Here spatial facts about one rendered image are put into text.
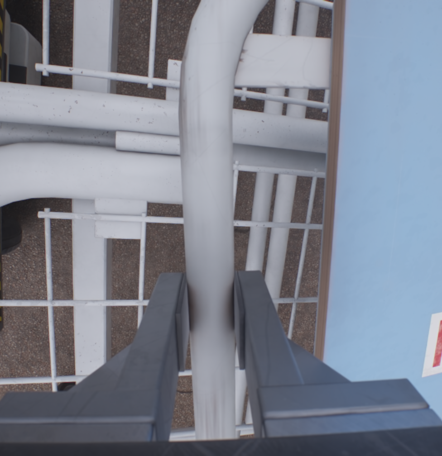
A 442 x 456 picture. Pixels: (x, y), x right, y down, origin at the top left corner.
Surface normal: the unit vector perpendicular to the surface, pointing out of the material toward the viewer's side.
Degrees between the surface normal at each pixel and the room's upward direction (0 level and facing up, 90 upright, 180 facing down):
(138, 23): 0
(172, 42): 0
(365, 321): 1
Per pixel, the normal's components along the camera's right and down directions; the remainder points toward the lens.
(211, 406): -0.09, 0.26
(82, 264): 0.22, 0.24
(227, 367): 0.64, 0.18
